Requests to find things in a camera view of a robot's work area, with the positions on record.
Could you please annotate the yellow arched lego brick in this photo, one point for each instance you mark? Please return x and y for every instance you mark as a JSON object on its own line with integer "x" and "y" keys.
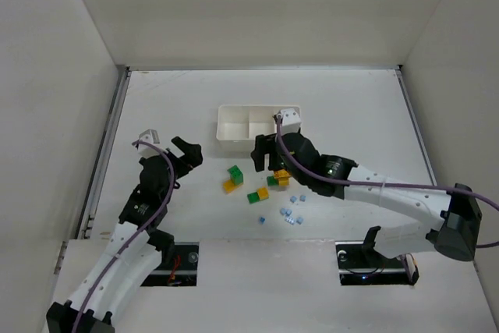
{"x": 283, "y": 177}

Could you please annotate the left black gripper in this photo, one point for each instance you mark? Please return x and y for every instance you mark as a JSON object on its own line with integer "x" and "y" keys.
{"x": 178, "y": 165}

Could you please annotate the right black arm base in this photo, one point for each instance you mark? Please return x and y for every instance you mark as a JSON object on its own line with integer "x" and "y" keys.
{"x": 360, "y": 265}

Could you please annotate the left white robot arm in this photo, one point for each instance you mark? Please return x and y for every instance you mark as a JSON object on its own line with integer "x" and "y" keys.
{"x": 136, "y": 246}

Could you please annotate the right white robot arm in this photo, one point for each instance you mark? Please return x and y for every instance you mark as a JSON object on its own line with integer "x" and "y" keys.
{"x": 446, "y": 221}

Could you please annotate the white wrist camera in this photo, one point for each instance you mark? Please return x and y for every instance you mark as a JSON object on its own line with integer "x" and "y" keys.
{"x": 147, "y": 143}
{"x": 288, "y": 121}

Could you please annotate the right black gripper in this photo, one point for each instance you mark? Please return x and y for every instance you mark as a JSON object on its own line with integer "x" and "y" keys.
{"x": 270, "y": 150}

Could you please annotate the green lego brick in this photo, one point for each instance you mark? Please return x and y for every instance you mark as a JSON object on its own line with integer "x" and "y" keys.
{"x": 236, "y": 175}
{"x": 253, "y": 198}
{"x": 272, "y": 181}

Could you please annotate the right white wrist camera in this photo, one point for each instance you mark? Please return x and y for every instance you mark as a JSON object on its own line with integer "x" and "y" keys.
{"x": 288, "y": 121}

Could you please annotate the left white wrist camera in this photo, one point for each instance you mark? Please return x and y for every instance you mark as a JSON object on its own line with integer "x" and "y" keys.
{"x": 147, "y": 143}

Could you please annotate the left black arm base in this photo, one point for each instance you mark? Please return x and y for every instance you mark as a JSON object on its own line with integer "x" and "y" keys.
{"x": 177, "y": 270}

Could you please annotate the white divided container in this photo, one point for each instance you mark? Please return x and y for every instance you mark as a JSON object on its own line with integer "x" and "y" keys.
{"x": 238, "y": 125}

